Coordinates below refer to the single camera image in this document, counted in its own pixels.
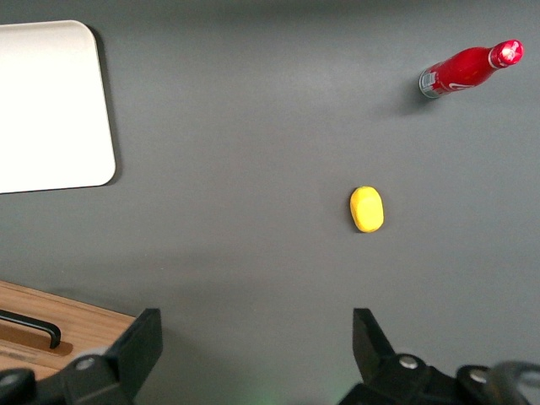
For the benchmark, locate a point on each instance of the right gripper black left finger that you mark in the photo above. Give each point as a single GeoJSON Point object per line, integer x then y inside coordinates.
{"type": "Point", "coordinates": [139, 343]}

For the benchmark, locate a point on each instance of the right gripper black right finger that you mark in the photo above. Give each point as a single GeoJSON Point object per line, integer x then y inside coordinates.
{"type": "Point", "coordinates": [373, 350]}

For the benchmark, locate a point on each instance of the red coke bottle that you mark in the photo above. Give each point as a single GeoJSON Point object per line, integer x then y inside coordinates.
{"type": "Point", "coordinates": [462, 69]}

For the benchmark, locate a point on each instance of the white rectangular tray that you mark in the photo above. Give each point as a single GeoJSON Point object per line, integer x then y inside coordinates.
{"type": "Point", "coordinates": [50, 105]}

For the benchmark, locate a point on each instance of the wooden drawer cabinet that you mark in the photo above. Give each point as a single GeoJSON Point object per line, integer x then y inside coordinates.
{"type": "Point", "coordinates": [99, 322]}

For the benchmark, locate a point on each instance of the wooden drawer front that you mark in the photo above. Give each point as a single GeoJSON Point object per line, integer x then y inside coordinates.
{"type": "Point", "coordinates": [19, 368]}
{"type": "Point", "coordinates": [80, 314]}

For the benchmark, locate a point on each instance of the yellow lemon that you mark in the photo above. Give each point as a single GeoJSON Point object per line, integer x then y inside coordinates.
{"type": "Point", "coordinates": [367, 209]}

